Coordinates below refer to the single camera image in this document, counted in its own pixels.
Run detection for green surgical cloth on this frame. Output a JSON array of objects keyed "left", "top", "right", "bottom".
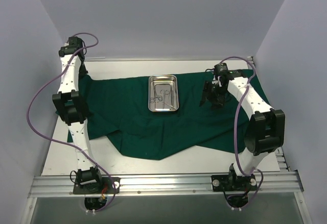
[{"left": 55, "top": 69, "right": 271, "bottom": 161}]

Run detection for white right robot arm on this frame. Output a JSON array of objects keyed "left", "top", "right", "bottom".
[{"left": 200, "top": 70, "right": 285, "bottom": 190}]

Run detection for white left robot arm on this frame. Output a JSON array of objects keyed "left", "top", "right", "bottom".
[{"left": 52, "top": 36, "right": 103, "bottom": 193}]

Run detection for steel surgical scissors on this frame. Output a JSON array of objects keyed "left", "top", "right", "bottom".
[{"left": 160, "top": 89, "right": 171, "bottom": 107}]

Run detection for steel tweezers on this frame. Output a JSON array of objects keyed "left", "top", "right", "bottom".
[{"left": 170, "top": 84, "right": 176, "bottom": 110}]

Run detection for steel instrument tray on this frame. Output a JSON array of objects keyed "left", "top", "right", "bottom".
[{"left": 148, "top": 74, "right": 179, "bottom": 112}]

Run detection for steel forceps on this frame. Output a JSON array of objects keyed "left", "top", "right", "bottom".
[{"left": 149, "top": 96, "right": 163, "bottom": 104}]

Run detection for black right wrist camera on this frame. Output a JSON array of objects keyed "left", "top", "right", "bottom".
[{"left": 213, "top": 63, "right": 228, "bottom": 76}]

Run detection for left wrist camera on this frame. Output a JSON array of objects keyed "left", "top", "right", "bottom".
[{"left": 68, "top": 36, "right": 84, "bottom": 49}]

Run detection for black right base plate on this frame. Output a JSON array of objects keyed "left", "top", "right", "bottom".
[{"left": 211, "top": 175, "right": 258, "bottom": 192}]

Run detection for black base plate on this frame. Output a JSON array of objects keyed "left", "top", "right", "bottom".
[
  {"left": 73, "top": 177, "right": 121, "bottom": 195},
  {"left": 211, "top": 175, "right": 258, "bottom": 192}
]

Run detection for aluminium front rail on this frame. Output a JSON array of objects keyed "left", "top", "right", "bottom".
[{"left": 29, "top": 171, "right": 304, "bottom": 197}]

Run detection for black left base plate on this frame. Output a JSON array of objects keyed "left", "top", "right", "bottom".
[{"left": 73, "top": 177, "right": 121, "bottom": 195}]

